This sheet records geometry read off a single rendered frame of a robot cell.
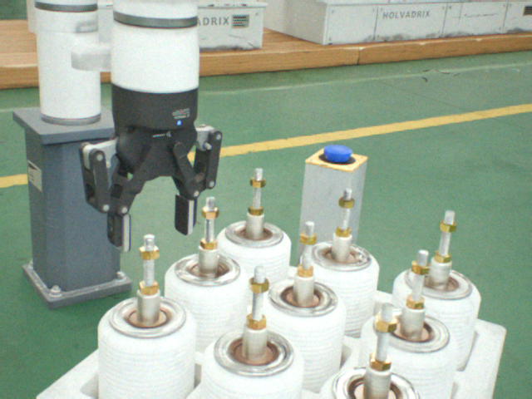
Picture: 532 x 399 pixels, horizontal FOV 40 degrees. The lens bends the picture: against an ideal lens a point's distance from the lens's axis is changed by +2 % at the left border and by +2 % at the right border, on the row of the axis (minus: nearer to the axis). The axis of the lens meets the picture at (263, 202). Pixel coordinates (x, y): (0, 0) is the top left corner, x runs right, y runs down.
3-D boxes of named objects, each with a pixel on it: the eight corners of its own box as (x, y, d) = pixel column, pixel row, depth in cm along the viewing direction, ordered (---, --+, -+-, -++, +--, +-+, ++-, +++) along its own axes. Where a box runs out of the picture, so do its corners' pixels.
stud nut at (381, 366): (393, 365, 62) (395, 357, 62) (386, 375, 61) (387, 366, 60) (371, 357, 63) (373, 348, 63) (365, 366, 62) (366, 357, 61)
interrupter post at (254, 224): (241, 235, 92) (242, 211, 91) (257, 232, 93) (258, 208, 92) (251, 242, 90) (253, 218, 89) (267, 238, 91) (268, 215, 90)
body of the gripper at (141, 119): (135, 88, 58) (135, 197, 61) (220, 79, 63) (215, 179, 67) (89, 68, 63) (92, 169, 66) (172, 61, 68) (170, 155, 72)
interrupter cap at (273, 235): (214, 231, 93) (214, 226, 92) (262, 221, 97) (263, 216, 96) (244, 254, 87) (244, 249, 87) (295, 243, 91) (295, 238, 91)
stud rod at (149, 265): (148, 309, 71) (149, 239, 68) (140, 305, 71) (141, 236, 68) (155, 305, 71) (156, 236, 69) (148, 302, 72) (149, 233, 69)
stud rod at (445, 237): (438, 275, 82) (449, 214, 79) (433, 271, 83) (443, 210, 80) (445, 273, 82) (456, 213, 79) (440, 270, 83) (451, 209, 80)
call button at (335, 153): (318, 163, 102) (319, 149, 101) (328, 155, 105) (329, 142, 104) (345, 168, 100) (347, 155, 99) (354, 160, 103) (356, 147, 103)
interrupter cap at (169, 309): (136, 351, 67) (136, 344, 67) (94, 317, 72) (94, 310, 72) (201, 324, 72) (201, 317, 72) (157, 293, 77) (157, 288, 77)
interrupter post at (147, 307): (145, 329, 70) (145, 299, 69) (130, 319, 72) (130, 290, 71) (165, 321, 72) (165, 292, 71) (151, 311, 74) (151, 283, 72)
